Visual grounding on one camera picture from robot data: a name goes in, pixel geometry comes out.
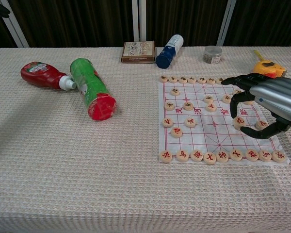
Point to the small wooden box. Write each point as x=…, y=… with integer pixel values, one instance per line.
x=138, y=49

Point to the dark pleated curtain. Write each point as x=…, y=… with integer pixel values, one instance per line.
x=87, y=21

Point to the white metal frame post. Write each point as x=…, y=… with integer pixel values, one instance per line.
x=135, y=21
x=225, y=24
x=15, y=26

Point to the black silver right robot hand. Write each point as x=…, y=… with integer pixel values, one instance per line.
x=279, y=97

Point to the white chess board sheet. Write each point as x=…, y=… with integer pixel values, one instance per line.
x=208, y=136

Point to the green chip can red lid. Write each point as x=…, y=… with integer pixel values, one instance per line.
x=87, y=80

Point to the beige waffle-weave tablecloth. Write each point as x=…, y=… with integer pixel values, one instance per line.
x=87, y=182

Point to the red ketchup squeeze bottle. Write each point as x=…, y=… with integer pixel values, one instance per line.
x=41, y=75

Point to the blue and white bottle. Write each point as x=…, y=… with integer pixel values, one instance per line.
x=168, y=54

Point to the yellow tape measure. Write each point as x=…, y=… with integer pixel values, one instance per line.
x=266, y=69

